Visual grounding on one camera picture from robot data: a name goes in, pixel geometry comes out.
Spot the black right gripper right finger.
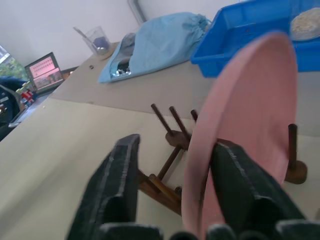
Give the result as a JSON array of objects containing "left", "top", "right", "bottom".
[{"left": 209, "top": 138, "right": 313, "bottom": 240}]

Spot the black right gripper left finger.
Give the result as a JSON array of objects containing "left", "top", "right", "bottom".
[{"left": 67, "top": 133, "right": 141, "bottom": 240}]

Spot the pink plate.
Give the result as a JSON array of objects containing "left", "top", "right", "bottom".
[{"left": 181, "top": 31, "right": 299, "bottom": 240}]

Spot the wooden dish rack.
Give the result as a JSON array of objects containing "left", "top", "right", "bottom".
[{"left": 136, "top": 102, "right": 308, "bottom": 216}]

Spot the laptop with pink screen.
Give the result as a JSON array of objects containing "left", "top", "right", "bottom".
[{"left": 24, "top": 51, "right": 62, "bottom": 95}]

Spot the clear glass measuring cup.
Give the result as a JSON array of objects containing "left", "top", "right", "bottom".
[{"left": 73, "top": 25, "right": 112, "bottom": 56}]

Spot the blue plastic bin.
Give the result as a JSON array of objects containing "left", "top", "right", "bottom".
[{"left": 190, "top": 0, "right": 320, "bottom": 78}]

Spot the beige round woven item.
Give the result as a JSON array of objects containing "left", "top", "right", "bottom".
[{"left": 290, "top": 7, "right": 320, "bottom": 42}]

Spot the light blue drawstring bag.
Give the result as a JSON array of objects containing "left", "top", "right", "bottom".
[{"left": 97, "top": 11, "right": 212, "bottom": 84}]

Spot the grey wall pipe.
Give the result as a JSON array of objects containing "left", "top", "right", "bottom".
[{"left": 127, "top": 0, "right": 147, "bottom": 26}]

